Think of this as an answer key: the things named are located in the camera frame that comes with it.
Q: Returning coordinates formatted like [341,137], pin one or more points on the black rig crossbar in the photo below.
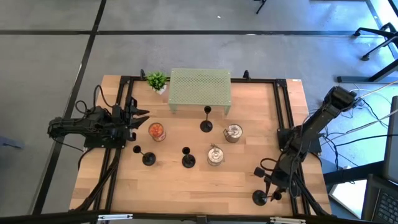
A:
[155,218]

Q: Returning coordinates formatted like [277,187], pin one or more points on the black stand leg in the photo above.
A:
[261,6]

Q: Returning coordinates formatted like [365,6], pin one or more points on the green perforated metal shelf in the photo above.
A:
[199,87]

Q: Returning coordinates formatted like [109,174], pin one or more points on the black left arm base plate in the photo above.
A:
[93,143]

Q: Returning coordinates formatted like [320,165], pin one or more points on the silver crossbar bracket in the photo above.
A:
[287,220]
[115,216]

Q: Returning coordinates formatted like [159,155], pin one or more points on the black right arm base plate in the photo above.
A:
[314,147]

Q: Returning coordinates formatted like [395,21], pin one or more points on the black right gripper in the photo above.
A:
[281,175]

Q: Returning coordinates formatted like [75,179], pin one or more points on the black desk leg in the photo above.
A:
[348,175]

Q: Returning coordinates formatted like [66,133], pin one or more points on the dark laptop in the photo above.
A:
[385,205]

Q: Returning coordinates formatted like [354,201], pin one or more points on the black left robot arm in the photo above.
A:
[77,124]

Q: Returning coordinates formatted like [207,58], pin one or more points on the glass jar with orange contents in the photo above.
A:
[157,131]

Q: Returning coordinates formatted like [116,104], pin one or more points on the grey monitor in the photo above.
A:
[392,140]

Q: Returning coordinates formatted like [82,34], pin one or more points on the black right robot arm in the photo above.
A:
[320,115]

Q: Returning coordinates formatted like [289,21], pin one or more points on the black desk foot bar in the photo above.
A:
[357,79]

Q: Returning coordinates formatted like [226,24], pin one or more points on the small green potted plant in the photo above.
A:
[157,80]

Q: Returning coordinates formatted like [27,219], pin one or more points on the black candle stick holder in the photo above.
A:
[188,160]
[149,158]
[259,198]
[206,126]

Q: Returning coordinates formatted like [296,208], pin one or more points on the grey floor object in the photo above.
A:
[9,142]

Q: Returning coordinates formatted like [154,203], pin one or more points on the black aluminium table frame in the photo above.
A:
[261,80]

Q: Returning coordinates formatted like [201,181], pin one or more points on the black office chair base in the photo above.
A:
[373,30]

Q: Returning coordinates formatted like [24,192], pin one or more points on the black table clamp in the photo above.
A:
[246,75]
[142,74]

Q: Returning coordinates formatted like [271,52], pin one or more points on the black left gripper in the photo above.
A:
[122,124]

